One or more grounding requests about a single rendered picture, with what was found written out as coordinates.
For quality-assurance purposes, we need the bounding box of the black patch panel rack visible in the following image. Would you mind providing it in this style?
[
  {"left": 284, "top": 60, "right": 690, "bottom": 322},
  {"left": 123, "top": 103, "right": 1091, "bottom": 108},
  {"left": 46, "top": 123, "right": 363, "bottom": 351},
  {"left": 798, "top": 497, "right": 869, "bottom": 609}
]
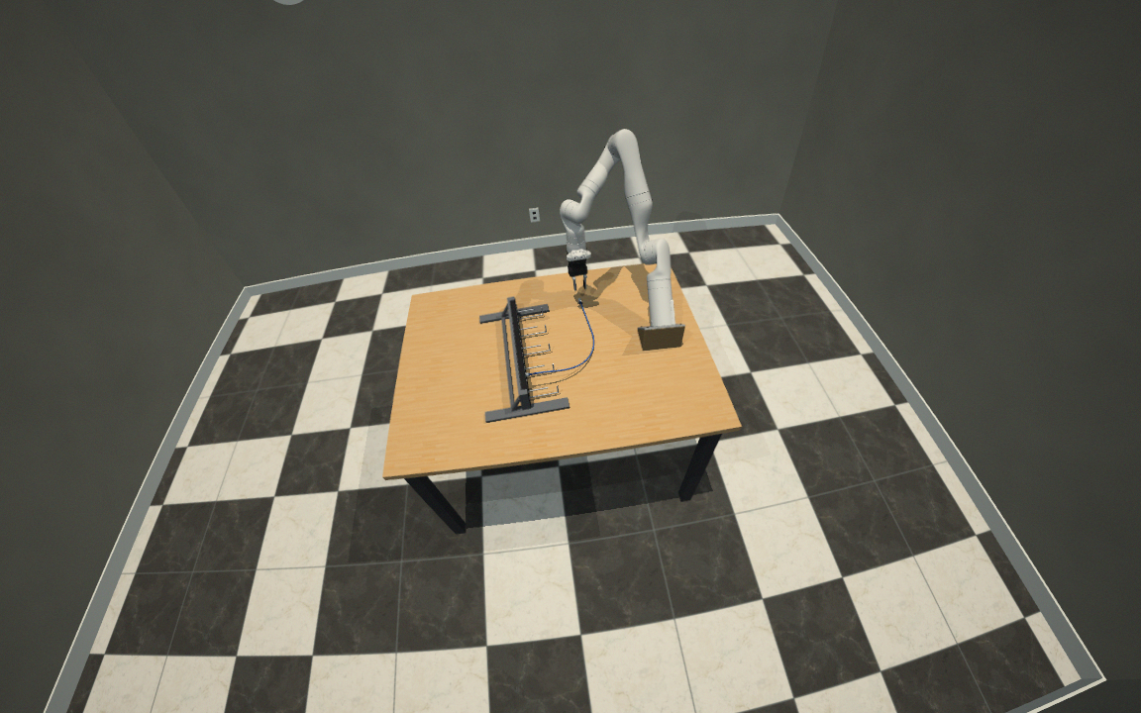
[{"left": 479, "top": 297, "right": 571, "bottom": 423}]

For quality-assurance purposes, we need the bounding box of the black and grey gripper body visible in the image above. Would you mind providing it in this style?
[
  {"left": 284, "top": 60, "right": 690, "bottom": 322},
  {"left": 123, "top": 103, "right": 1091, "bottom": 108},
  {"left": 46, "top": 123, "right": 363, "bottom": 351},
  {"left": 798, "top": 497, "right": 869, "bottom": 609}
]
[{"left": 567, "top": 240, "right": 591, "bottom": 277}]

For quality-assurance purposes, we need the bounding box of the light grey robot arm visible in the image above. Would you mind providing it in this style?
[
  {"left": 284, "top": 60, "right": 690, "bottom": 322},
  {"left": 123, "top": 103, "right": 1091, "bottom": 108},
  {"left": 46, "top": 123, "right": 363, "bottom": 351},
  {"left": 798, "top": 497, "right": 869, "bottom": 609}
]
[{"left": 560, "top": 129, "right": 675, "bottom": 327}]

